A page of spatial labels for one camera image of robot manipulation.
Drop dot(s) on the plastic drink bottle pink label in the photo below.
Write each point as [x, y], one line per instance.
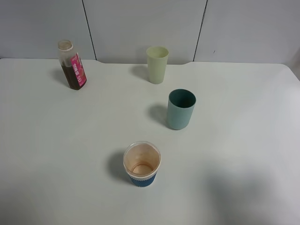
[71, 64]

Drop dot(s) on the teal green plastic cup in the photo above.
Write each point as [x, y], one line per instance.
[180, 107]

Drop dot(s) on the clear cup blue sleeve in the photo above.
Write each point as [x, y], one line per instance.
[141, 162]

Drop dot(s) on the pale yellow plastic cup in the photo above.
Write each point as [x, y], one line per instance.
[157, 57]

